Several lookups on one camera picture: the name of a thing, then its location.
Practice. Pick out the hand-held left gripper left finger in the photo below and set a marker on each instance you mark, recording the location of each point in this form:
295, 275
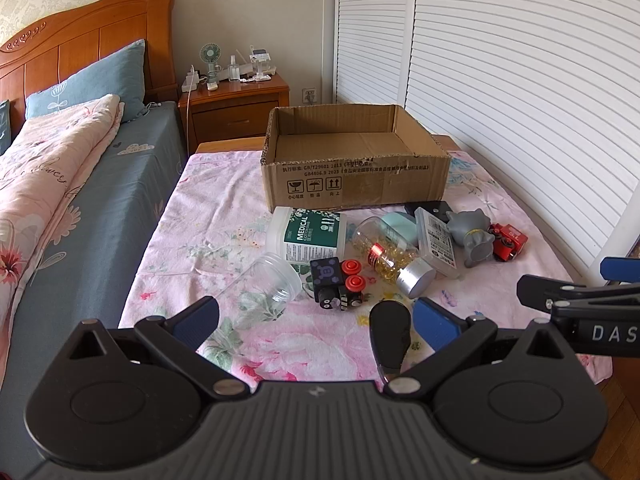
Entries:
197, 317

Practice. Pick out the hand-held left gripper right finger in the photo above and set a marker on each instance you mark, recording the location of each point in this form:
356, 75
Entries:
435, 322

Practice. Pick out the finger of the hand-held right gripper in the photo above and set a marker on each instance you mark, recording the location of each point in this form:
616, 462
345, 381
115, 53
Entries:
542, 290
620, 267

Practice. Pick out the red toy car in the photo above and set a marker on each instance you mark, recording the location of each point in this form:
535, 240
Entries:
510, 240

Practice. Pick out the clear plastic jar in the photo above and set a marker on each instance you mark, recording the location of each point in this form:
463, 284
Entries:
280, 280

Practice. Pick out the grey cat toy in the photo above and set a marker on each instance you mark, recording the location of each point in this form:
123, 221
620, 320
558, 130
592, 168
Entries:
470, 235

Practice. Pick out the white jar with green label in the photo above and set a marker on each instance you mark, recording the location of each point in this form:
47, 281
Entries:
305, 235

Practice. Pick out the brown cardboard box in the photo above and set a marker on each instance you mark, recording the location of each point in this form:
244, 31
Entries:
350, 185

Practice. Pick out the black plastic spoon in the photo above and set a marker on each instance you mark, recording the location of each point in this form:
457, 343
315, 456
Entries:
390, 330

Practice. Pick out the clear flat plastic box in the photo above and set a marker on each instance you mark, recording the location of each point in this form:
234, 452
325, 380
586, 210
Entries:
435, 240

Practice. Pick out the clear capsule bottle silver cap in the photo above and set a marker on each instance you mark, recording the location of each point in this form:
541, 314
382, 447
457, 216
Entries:
385, 255

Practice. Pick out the pink floral cloth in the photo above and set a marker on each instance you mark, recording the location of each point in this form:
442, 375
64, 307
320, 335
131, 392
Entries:
200, 220

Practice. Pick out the mint green case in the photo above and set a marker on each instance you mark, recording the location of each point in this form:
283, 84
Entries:
400, 225

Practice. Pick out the black flat device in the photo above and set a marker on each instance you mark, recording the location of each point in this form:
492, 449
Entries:
435, 207

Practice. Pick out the black toy with red buttons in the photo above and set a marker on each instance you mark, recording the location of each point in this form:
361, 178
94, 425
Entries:
325, 275

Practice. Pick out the grey-blue bed sheet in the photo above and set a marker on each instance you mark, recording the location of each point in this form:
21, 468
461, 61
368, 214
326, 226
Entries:
125, 185

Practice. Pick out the wide white louvred door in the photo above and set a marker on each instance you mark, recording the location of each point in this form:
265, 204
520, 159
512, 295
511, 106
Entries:
525, 110

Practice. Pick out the wooden nightstand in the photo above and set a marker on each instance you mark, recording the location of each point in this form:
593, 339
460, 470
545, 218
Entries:
235, 115

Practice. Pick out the pink floral quilt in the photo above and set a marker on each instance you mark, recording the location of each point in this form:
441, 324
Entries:
50, 160

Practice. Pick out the white power strip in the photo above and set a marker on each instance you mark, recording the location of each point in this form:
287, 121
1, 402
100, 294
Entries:
192, 80

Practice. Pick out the clear spray bottle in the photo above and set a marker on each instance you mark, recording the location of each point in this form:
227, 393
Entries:
234, 70

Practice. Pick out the large blue pillow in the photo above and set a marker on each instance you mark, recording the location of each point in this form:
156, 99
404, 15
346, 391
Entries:
100, 80

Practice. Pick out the small green desk fan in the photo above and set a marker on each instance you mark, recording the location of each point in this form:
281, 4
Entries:
210, 55

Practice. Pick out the clear phone stand with device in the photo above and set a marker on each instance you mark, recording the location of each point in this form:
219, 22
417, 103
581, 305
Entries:
260, 55

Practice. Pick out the small blue pillow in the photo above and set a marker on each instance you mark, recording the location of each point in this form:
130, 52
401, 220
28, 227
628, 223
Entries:
4, 127

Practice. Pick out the narrow white louvred door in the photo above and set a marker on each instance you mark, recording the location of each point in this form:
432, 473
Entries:
375, 35

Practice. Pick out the wooden bed headboard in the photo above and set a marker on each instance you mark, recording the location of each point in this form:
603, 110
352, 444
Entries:
75, 45

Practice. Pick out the low white wall socket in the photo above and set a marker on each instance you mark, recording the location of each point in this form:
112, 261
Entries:
310, 95

